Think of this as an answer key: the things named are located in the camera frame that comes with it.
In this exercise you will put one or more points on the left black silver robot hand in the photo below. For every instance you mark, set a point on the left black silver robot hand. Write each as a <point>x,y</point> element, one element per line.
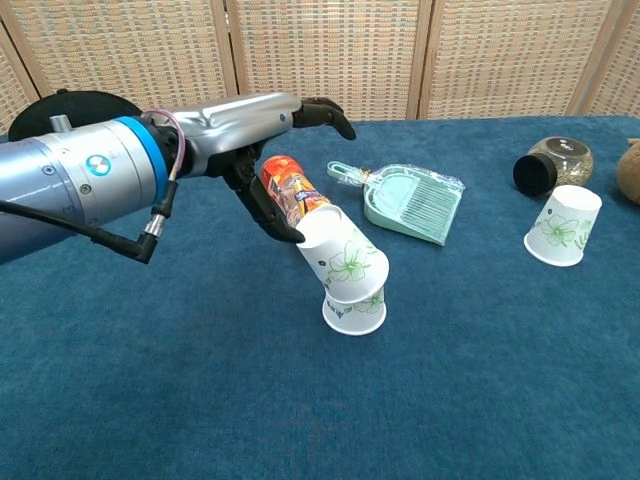
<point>235,120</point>

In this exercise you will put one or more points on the glass jar black lid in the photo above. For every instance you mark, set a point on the glass jar black lid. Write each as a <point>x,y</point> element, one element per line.
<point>560,162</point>

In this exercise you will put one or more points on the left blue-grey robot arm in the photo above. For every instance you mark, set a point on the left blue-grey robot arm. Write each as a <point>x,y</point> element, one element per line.
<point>75,175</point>

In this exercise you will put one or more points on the mint dustpan with brush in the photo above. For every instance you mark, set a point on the mint dustpan with brush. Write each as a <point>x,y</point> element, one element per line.
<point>415,210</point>

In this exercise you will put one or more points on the plastic bottle orange label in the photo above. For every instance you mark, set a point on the plastic bottle orange label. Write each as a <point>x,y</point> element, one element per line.
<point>285,182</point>

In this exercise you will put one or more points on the blue table mat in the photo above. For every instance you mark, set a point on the blue table mat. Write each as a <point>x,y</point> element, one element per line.
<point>300,400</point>

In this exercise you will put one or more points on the white floral paper cup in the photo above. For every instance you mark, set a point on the white floral paper cup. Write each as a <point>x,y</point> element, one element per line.
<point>355,320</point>
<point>562,227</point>
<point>345,255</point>

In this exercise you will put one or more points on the brown plush toy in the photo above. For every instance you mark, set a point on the brown plush toy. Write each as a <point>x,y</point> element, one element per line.
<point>631,172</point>

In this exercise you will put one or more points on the woven folding screen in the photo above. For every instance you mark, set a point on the woven folding screen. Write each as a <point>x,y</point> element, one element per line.
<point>350,55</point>

